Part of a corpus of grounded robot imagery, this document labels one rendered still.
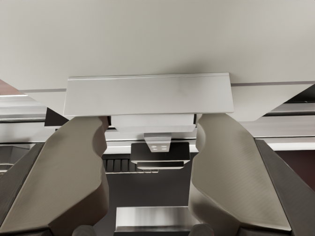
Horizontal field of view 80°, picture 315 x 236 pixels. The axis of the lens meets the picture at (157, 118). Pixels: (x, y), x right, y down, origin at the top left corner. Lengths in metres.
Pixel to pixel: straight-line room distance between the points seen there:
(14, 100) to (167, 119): 0.17
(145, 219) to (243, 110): 0.14
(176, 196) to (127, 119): 0.56
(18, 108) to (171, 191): 0.55
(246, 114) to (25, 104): 0.24
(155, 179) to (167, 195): 0.07
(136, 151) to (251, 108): 0.27
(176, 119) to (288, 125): 0.39
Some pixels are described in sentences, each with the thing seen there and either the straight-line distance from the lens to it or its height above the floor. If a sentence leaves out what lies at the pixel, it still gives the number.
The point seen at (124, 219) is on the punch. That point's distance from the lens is 0.21.
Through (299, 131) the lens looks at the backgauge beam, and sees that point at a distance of 0.54.
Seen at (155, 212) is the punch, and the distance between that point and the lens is 0.21.
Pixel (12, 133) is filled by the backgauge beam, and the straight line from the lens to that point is 0.57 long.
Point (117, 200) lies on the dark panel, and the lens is 0.73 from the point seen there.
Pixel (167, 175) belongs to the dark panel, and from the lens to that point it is 0.70.
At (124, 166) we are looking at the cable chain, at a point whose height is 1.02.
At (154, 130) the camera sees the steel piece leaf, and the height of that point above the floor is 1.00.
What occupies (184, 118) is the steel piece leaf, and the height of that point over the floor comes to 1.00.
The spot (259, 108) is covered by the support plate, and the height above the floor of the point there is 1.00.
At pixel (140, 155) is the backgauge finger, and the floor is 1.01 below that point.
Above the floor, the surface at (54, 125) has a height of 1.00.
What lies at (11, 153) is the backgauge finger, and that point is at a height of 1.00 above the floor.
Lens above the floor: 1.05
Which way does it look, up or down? 17 degrees down
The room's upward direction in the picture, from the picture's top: 179 degrees clockwise
